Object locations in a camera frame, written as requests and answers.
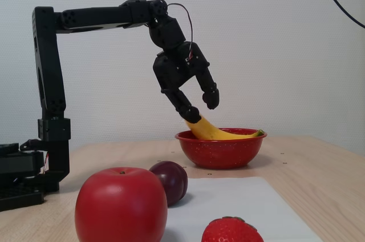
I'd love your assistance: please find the red speckled bowl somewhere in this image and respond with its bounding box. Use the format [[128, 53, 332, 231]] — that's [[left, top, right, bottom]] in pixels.
[[174, 127, 268, 170]]

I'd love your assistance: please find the red white servo wire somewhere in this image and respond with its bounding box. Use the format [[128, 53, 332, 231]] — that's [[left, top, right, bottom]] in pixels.
[[168, 3, 194, 61]]

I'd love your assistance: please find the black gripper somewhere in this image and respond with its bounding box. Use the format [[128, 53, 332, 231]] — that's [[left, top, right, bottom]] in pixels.
[[152, 41, 221, 124]]

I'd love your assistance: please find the dark purple plum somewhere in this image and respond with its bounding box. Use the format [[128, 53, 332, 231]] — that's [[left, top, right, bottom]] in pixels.
[[148, 160, 189, 207]]

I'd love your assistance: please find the yellow banana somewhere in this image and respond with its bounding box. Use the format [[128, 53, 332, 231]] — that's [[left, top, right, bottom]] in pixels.
[[184, 115, 265, 141]]

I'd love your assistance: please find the red strawberry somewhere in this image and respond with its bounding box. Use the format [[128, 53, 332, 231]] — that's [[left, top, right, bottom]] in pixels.
[[201, 216, 265, 242]]

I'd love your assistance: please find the red apple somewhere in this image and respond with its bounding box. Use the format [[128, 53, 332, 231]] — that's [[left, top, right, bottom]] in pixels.
[[74, 167, 168, 242]]

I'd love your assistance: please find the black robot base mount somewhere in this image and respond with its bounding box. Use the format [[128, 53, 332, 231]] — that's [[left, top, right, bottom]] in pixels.
[[0, 142, 46, 212]]

